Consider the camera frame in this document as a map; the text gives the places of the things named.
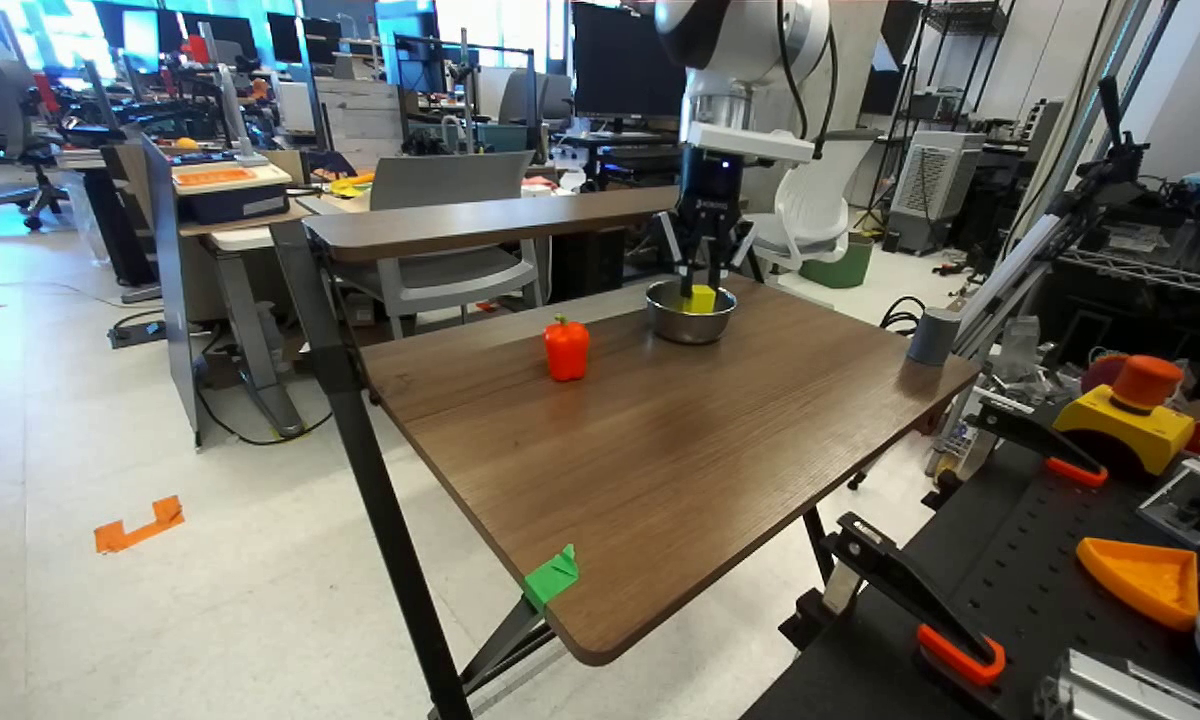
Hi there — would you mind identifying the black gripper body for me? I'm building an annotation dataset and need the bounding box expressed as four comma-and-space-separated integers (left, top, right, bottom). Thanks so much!
676, 145, 744, 254

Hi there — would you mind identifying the yellow block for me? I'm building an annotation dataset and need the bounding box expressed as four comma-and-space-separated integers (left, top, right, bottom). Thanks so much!
685, 284, 718, 317

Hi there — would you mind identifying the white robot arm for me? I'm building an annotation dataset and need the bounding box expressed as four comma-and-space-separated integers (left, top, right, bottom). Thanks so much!
654, 0, 854, 305

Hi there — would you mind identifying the silver metal bowl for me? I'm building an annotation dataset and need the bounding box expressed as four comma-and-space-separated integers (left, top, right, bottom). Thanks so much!
643, 280, 734, 348

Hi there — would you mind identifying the orange toy bell pepper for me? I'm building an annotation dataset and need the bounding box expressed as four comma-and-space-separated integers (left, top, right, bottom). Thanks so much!
540, 318, 590, 385

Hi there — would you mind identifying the grey chair behind table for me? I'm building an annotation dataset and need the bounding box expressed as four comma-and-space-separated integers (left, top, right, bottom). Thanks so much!
337, 153, 544, 334

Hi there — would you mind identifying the grey cylinder cup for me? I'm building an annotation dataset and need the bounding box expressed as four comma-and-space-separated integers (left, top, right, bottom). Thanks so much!
907, 308, 960, 368

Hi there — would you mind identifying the long brown back table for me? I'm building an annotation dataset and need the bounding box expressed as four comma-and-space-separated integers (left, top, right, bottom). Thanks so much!
267, 185, 685, 405

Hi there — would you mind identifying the black orange clamp right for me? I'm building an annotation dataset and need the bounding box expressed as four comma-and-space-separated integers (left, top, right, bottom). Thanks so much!
973, 405, 1106, 486

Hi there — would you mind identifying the black orange clamp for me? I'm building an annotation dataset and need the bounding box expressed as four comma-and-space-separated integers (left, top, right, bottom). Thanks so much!
825, 510, 1009, 691
973, 405, 1106, 486

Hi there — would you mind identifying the green tape marker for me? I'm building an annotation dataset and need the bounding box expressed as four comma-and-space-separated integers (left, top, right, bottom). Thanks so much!
525, 543, 579, 606

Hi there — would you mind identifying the black orange clamp left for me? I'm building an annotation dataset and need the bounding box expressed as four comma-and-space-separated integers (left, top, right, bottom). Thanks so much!
825, 510, 1009, 691

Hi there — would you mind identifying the yellow emergency stop box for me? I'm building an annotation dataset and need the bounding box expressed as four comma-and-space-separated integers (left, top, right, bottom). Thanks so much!
1051, 356, 1196, 477

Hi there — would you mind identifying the orange triangular plastic piece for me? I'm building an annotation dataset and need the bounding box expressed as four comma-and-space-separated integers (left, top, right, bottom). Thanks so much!
1075, 536, 1200, 632

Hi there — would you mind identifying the orange floor tape marker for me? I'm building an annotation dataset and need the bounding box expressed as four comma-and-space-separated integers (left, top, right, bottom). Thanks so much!
90, 497, 182, 551

